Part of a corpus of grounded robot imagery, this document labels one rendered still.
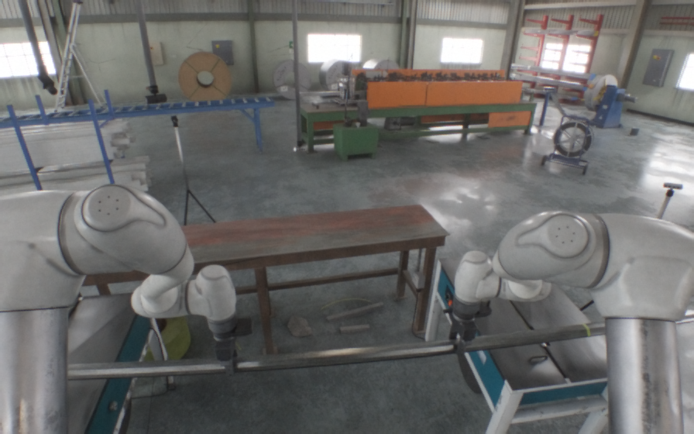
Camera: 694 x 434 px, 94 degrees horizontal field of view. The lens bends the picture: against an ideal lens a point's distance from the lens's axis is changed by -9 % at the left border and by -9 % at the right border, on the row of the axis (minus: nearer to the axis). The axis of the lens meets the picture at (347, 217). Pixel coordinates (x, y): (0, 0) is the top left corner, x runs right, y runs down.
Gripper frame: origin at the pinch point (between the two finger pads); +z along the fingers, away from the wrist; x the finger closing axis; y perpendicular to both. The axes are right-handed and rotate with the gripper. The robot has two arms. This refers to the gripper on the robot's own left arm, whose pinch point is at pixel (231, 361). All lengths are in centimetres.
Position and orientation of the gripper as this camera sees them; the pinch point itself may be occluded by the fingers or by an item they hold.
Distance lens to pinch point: 134.2
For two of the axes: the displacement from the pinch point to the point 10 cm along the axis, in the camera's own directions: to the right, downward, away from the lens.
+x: 1.2, 4.6, -8.8
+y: -9.9, 0.4, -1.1
